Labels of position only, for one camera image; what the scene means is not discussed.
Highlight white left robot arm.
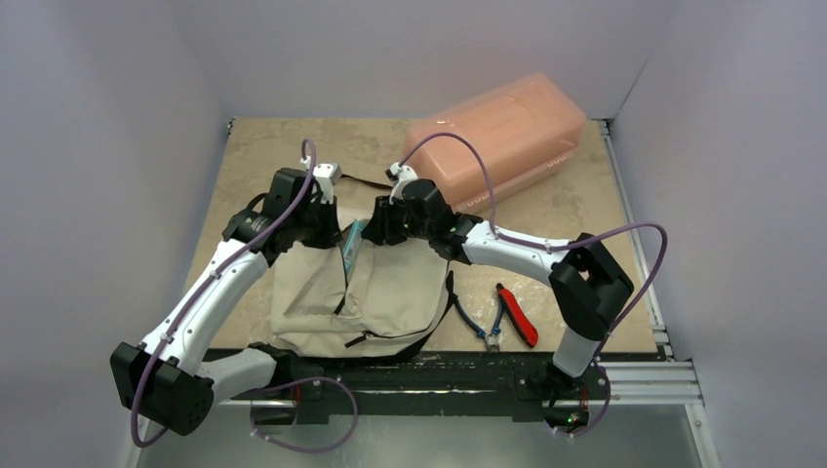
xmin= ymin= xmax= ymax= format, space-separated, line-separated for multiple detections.
xmin=110 ymin=164 xmax=341 ymax=447

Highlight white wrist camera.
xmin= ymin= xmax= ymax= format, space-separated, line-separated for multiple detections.
xmin=300 ymin=156 xmax=342 ymax=205
xmin=385 ymin=162 xmax=418 ymax=191

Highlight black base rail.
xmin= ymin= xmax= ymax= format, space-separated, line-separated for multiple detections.
xmin=239 ymin=351 xmax=610 ymax=426

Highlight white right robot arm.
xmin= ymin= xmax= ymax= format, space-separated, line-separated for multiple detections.
xmin=362 ymin=179 xmax=635 ymax=397

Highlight aluminium frame rail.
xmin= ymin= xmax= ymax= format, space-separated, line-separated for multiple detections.
xmin=596 ymin=120 xmax=703 ymax=405

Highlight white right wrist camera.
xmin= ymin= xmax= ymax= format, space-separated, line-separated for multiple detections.
xmin=385 ymin=162 xmax=418 ymax=191

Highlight blue handled pliers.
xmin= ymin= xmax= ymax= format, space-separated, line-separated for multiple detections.
xmin=453 ymin=293 xmax=506 ymax=353

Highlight red handled cutter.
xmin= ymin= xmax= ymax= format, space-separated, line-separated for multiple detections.
xmin=495 ymin=283 xmax=539 ymax=348

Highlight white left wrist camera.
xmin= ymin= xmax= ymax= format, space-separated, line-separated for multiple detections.
xmin=300 ymin=156 xmax=342 ymax=205

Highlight teal pencil pack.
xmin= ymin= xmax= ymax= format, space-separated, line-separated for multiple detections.
xmin=341 ymin=219 xmax=368 ymax=280

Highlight beige canvas backpack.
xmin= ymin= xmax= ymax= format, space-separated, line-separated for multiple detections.
xmin=268 ymin=239 xmax=455 ymax=359

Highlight translucent pink plastic box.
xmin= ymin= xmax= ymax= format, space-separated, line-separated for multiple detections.
xmin=402 ymin=73 xmax=586 ymax=213

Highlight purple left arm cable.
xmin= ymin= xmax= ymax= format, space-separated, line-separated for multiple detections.
xmin=130 ymin=137 xmax=319 ymax=449

